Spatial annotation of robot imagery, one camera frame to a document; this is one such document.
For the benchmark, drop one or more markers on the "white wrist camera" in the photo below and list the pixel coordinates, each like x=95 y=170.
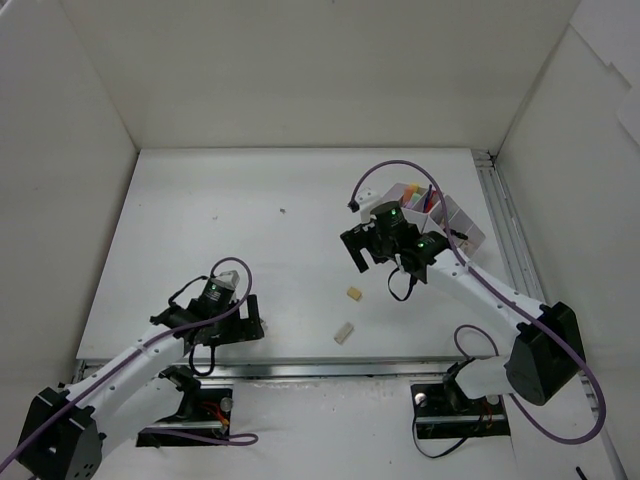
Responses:
x=228 y=280
x=363 y=202

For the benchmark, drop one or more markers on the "blue ballpoint pen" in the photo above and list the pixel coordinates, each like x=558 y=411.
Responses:
x=428 y=199

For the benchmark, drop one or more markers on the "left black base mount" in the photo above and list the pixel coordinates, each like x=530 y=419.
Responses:
x=205 y=411

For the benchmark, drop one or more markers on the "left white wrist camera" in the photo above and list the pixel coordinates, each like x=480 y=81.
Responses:
x=228 y=280

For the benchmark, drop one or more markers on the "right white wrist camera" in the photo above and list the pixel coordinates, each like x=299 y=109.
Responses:
x=363 y=202

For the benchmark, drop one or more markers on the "orange highlighter marker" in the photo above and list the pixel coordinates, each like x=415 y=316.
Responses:
x=413 y=187

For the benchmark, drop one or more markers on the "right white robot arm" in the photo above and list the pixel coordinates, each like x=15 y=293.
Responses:
x=545 y=342

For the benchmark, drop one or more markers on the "grey white eraser block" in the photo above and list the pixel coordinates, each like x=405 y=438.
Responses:
x=343 y=333

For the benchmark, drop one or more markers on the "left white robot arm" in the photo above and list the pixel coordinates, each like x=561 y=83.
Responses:
x=68 y=432

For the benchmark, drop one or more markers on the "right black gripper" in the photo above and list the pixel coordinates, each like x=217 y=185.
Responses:
x=362 y=239

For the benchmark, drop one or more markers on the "red gel pen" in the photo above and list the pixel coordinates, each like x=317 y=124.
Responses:
x=433 y=201

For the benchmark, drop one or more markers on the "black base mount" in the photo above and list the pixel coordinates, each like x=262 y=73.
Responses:
x=442 y=412
x=205 y=411

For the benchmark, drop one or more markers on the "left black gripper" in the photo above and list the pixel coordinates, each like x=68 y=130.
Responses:
x=232 y=326

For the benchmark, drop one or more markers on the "tan eraser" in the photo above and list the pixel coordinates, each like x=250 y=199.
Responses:
x=354 y=293

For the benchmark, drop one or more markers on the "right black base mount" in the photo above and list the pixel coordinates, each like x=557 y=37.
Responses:
x=442 y=412

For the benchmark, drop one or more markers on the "purple divided organizer box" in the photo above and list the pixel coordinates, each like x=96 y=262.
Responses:
x=468 y=237

